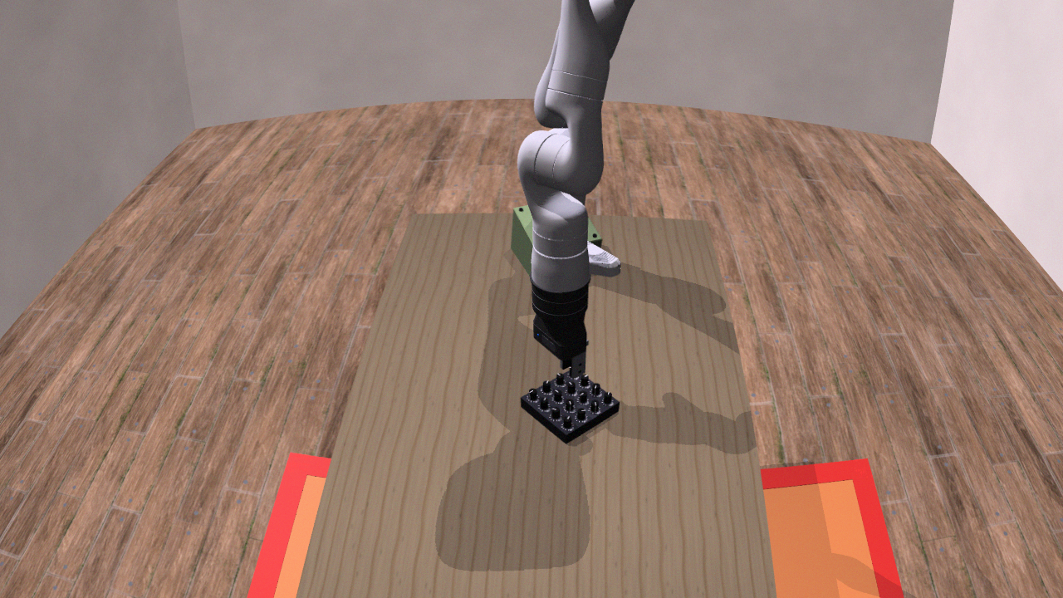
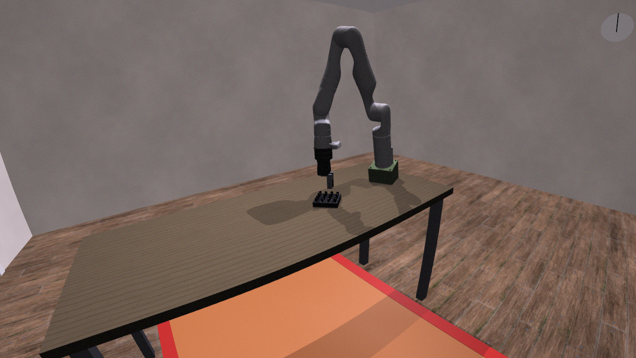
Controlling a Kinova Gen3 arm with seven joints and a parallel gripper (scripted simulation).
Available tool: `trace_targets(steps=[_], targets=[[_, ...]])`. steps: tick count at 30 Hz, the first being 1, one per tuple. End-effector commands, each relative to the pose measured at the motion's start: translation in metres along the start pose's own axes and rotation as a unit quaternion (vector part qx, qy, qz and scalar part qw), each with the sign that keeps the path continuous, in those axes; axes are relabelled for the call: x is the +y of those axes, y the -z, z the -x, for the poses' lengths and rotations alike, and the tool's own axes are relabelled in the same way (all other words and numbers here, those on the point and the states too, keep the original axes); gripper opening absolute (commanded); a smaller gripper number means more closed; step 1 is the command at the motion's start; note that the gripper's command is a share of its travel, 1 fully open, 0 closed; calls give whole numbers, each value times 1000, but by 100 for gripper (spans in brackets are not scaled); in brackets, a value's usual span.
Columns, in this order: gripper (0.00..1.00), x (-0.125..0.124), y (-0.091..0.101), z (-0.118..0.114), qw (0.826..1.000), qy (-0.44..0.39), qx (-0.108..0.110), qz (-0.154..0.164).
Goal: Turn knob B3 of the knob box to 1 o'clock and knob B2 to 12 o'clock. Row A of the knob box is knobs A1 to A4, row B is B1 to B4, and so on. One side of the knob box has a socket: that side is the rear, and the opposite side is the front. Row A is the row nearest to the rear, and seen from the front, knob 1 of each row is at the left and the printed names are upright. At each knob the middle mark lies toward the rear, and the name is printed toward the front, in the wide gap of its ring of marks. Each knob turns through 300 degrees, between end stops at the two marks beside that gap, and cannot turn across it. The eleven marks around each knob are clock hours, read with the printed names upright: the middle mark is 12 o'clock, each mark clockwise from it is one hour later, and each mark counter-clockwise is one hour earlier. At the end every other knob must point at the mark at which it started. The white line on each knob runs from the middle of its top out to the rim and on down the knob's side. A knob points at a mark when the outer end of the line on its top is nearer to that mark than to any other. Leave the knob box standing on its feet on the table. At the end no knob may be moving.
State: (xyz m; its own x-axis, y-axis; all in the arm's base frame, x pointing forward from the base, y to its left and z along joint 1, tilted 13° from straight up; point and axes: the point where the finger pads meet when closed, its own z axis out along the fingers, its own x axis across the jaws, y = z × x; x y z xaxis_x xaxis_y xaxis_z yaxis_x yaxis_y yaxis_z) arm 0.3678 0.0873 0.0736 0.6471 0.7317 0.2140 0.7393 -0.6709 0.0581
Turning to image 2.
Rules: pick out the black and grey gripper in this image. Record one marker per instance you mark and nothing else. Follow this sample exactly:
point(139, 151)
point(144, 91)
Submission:
point(323, 153)

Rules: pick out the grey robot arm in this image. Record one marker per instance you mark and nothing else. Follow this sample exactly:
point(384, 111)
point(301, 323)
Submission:
point(350, 37)

